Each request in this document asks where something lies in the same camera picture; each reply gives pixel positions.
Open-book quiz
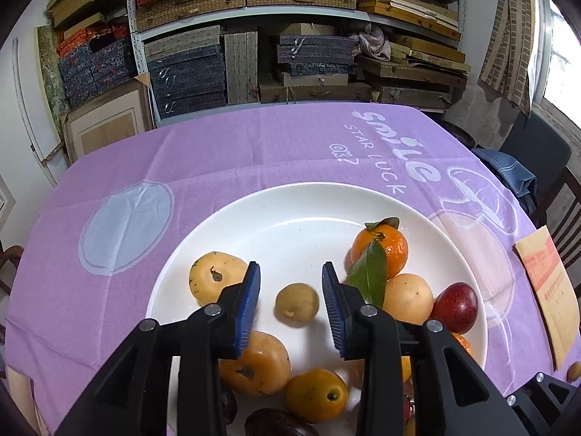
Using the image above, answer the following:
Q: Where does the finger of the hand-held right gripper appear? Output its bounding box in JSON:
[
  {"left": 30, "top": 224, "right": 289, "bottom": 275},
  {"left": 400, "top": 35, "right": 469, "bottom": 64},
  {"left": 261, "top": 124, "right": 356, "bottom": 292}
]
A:
[{"left": 504, "top": 371, "right": 581, "bottom": 436}]

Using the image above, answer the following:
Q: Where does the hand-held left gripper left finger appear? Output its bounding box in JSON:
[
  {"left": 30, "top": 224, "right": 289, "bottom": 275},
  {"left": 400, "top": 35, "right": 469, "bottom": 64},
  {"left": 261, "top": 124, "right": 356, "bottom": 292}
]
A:
[{"left": 54, "top": 261, "right": 261, "bottom": 436}]

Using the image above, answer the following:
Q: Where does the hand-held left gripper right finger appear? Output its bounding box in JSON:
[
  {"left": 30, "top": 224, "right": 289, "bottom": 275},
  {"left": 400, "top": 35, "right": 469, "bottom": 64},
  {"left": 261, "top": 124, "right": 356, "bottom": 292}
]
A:
[{"left": 321, "top": 261, "right": 536, "bottom": 436}]

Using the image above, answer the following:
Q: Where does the beige longan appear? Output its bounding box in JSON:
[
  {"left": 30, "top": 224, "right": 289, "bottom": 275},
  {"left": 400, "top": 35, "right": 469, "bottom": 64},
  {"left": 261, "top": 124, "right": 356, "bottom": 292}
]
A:
[{"left": 275, "top": 283, "right": 320, "bottom": 323}]

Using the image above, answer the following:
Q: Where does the small yellow speckled pear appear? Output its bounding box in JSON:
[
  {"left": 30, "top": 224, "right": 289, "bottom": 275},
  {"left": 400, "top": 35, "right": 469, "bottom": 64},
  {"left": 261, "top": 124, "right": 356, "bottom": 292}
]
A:
[{"left": 189, "top": 251, "right": 249, "bottom": 308}]

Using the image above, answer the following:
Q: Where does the peach coloured persimmon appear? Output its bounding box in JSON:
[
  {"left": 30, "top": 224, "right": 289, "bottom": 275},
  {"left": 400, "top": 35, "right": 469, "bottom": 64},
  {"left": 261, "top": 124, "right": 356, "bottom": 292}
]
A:
[{"left": 219, "top": 331, "right": 292, "bottom": 396}]

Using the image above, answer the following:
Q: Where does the large pale round pear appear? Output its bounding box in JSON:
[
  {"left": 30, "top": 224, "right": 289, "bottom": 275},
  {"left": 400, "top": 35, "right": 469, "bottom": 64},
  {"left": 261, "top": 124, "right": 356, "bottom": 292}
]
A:
[{"left": 381, "top": 273, "right": 435, "bottom": 325}]

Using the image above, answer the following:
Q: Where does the mandarin with green leaf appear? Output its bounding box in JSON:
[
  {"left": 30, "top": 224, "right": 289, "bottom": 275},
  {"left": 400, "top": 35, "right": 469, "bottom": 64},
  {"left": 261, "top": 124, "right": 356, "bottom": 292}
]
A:
[{"left": 345, "top": 217, "right": 409, "bottom": 310}]

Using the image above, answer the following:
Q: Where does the orange yellow plum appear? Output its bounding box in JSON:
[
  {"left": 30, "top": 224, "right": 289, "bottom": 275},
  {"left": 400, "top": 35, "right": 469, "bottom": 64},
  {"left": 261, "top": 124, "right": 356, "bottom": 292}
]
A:
[
  {"left": 355, "top": 356, "right": 413, "bottom": 384},
  {"left": 285, "top": 369, "right": 349, "bottom": 423}
]

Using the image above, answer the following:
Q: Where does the white oval plate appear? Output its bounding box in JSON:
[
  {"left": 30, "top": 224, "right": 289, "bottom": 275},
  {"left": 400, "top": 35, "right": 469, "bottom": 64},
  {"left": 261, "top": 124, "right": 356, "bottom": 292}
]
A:
[{"left": 144, "top": 182, "right": 488, "bottom": 436}]

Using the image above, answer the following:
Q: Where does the dark brown passion fruit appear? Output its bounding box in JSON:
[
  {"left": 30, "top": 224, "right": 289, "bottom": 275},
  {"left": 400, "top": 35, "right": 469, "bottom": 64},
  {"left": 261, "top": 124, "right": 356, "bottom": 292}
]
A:
[{"left": 220, "top": 386, "right": 239, "bottom": 423}]

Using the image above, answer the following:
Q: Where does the plain orange mandarin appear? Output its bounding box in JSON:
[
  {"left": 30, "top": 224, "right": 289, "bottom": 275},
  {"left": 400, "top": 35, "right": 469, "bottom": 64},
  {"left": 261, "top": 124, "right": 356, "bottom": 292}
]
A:
[{"left": 451, "top": 332, "right": 474, "bottom": 357}]

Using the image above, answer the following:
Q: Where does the dark water chestnut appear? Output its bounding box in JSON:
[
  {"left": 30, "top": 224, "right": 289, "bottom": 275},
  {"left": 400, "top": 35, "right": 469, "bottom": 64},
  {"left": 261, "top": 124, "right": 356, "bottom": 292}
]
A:
[{"left": 244, "top": 409, "right": 321, "bottom": 436}]

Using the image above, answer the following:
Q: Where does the dark red plum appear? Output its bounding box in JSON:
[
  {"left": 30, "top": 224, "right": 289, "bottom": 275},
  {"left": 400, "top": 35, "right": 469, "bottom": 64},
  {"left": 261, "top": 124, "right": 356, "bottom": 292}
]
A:
[{"left": 429, "top": 282, "right": 479, "bottom": 334}]

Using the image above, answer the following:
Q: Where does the purple printed tablecloth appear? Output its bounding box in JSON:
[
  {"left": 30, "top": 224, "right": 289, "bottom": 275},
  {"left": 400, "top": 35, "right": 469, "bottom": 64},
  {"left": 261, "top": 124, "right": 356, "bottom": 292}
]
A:
[{"left": 4, "top": 102, "right": 581, "bottom": 436}]

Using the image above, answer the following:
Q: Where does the dark wooden chair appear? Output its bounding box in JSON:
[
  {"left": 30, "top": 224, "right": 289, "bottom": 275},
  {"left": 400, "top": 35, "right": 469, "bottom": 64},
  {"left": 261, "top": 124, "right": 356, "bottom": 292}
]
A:
[{"left": 529, "top": 166, "right": 581, "bottom": 291}]

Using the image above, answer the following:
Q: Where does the dark round stool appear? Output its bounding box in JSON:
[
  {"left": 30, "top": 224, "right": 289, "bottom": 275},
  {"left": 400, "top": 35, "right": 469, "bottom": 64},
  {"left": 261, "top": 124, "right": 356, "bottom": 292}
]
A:
[{"left": 442, "top": 120, "right": 475, "bottom": 148}]

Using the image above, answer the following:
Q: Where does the blue folded cloth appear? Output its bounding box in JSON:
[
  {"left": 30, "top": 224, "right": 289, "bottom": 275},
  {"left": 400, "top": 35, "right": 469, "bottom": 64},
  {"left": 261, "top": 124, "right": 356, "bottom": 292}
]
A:
[{"left": 472, "top": 146, "right": 539, "bottom": 212}]

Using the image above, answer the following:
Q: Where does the tan drawer box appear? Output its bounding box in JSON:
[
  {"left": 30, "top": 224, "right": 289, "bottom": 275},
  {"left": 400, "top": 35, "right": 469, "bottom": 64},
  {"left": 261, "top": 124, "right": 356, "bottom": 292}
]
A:
[{"left": 277, "top": 72, "right": 350, "bottom": 88}]

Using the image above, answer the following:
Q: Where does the stack of dark blue boxes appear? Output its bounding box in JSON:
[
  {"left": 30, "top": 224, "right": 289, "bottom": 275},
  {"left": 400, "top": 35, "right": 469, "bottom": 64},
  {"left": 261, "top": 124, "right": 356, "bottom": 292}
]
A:
[{"left": 143, "top": 25, "right": 228, "bottom": 121}]

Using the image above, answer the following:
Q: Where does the light brown wooden chair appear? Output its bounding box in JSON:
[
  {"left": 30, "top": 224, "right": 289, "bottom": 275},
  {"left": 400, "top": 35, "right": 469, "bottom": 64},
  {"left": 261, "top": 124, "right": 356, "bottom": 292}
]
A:
[{"left": 0, "top": 245, "right": 25, "bottom": 298}]

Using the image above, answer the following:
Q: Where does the upright grey box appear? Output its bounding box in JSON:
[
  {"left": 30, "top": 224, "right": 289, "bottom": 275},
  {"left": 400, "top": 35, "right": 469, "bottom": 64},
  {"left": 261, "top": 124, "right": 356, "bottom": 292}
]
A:
[{"left": 222, "top": 31, "right": 260, "bottom": 106}]

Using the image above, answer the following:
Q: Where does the stack of grey-blue flat boxes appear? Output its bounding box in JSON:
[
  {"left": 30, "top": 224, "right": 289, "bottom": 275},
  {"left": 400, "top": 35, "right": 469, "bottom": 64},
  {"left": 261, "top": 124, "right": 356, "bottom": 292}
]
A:
[{"left": 275, "top": 34, "right": 359, "bottom": 78}]

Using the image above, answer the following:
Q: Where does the pink crumpled cloth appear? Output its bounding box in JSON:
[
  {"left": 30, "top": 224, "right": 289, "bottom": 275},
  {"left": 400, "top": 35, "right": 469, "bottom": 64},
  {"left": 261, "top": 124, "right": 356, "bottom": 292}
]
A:
[{"left": 356, "top": 25, "right": 391, "bottom": 60}]

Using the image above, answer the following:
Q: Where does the pile of yellow wooden boxes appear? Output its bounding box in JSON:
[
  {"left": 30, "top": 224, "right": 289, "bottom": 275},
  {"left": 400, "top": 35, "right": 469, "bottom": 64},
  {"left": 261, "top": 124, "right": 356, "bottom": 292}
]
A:
[{"left": 356, "top": 0, "right": 473, "bottom": 112}]

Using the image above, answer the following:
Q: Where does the stack of blue red boxes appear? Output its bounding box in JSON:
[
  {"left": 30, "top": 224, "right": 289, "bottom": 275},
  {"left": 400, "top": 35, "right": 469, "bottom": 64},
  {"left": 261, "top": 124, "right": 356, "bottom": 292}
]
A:
[{"left": 57, "top": 23, "right": 139, "bottom": 110}]

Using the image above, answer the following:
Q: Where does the white metal shelf rack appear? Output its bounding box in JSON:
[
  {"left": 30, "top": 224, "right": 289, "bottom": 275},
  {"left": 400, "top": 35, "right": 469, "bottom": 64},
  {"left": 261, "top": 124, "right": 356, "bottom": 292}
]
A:
[{"left": 125, "top": 0, "right": 468, "bottom": 128}]

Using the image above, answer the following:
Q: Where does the white leaning board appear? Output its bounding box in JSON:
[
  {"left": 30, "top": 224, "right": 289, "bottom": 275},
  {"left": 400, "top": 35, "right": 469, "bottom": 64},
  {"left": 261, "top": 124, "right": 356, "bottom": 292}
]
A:
[{"left": 11, "top": 36, "right": 71, "bottom": 187}]

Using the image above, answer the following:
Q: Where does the green marbled panel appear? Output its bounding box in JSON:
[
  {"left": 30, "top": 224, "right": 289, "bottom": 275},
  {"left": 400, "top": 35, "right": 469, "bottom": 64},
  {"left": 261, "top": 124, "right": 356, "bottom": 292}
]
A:
[{"left": 36, "top": 25, "right": 73, "bottom": 114}]

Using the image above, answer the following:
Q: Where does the checkered beige curtain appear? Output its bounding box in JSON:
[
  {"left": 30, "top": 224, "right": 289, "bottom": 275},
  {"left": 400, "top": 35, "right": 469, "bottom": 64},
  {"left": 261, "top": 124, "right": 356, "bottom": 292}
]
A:
[{"left": 479, "top": 0, "right": 550, "bottom": 116}]

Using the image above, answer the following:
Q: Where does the bright window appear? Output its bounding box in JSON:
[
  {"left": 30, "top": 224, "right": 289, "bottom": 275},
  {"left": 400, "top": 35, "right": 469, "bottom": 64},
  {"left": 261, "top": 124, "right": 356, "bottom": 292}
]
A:
[{"left": 531, "top": 0, "right": 581, "bottom": 130}]

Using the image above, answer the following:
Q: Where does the wooden picture frame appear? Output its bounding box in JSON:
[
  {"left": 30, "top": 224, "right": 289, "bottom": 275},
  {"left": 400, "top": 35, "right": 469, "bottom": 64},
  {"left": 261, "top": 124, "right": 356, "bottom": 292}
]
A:
[{"left": 61, "top": 73, "right": 155, "bottom": 164}]

